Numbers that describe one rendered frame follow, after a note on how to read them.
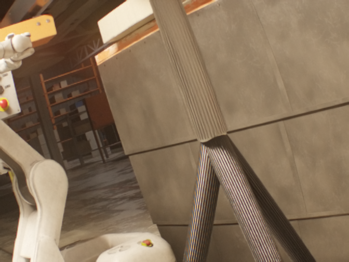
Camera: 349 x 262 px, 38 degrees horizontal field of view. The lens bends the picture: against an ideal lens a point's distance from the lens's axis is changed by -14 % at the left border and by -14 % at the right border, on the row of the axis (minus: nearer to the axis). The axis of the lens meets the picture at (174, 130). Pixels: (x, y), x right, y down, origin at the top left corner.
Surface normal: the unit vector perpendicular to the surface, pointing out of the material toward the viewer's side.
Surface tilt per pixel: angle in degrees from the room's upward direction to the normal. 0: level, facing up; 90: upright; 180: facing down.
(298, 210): 90
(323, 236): 90
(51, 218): 90
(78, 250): 73
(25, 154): 90
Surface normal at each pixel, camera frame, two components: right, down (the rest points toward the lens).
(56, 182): 0.65, -0.18
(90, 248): 0.53, -0.45
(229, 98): -0.79, 0.29
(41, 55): 0.40, 0.11
